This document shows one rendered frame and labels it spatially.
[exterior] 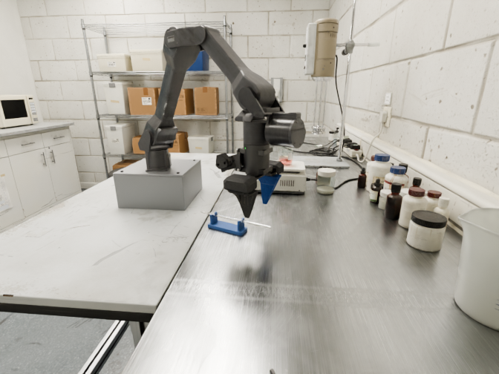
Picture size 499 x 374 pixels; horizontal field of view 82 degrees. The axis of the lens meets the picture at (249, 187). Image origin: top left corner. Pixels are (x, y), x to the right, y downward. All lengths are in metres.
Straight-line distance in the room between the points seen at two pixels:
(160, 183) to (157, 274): 0.33
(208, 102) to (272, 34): 1.00
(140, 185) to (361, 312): 0.65
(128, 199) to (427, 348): 0.77
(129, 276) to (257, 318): 0.26
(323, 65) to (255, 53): 2.14
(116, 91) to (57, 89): 0.99
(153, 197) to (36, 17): 3.73
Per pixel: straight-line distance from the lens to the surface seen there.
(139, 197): 0.90
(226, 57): 0.65
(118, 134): 3.47
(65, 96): 4.27
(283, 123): 0.56
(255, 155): 0.60
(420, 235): 0.73
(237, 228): 0.71
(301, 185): 0.97
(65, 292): 0.62
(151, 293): 0.55
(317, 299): 0.53
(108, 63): 3.52
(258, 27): 3.49
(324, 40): 1.38
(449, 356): 0.51
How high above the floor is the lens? 1.23
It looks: 18 degrees down
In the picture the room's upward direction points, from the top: straight up
